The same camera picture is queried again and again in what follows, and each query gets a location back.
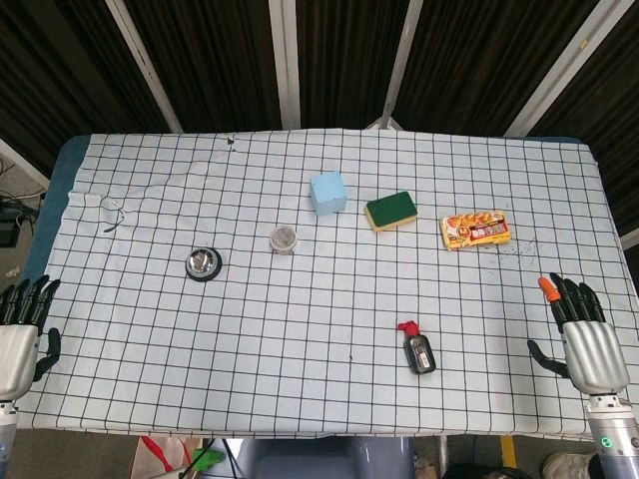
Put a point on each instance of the white checkered tablecloth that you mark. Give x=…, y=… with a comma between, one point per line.
x=319, y=279

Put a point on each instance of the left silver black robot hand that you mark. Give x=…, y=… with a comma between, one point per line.
x=19, y=351

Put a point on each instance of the white shoe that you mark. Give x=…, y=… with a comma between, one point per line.
x=564, y=465

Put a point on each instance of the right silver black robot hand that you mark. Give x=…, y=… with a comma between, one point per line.
x=594, y=351

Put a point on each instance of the dark bottle with red cap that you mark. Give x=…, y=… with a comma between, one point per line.
x=418, y=349

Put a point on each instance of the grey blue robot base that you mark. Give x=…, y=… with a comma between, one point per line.
x=324, y=459

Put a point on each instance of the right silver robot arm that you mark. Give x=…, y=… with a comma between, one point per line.
x=613, y=434

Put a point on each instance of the orange yellow food box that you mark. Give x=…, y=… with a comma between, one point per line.
x=475, y=230

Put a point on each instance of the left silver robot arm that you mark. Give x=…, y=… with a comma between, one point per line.
x=6, y=434

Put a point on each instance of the green plastic object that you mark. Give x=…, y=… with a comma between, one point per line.
x=207, y=457

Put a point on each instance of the green yellow sponge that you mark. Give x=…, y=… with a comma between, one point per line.
x=391, y=211

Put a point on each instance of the light blue cube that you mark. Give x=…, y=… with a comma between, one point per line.
x=328, y=192

